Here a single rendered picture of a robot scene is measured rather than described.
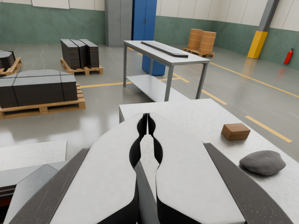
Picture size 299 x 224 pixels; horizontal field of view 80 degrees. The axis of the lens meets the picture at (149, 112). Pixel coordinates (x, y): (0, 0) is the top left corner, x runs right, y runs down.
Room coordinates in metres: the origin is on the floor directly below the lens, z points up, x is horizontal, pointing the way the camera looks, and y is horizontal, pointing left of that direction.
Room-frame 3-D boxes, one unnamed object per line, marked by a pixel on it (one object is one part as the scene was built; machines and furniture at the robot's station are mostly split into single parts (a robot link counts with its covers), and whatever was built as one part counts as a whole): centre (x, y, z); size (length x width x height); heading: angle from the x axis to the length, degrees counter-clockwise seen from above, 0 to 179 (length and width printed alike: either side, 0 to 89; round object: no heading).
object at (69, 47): (4.66, 1.93, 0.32); 1.20 x 0.80 x 0.65; 35
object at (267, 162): (0.51, -0.45, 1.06); 0.20 x 0.10 x 0.03; 116
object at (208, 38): (8.29, -1.88, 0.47); 1.32 x 0.80 x 0.95; 29
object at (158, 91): (3.21, -0.08, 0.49); 1.60 x 0.70 x 0.99; 33
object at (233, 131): (0.68, -0.40, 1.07); 0.10 x 0.06 x 0.05; 107
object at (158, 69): (4.93, 0.02, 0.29); 0.61 x 0.43 x 0.57; 28
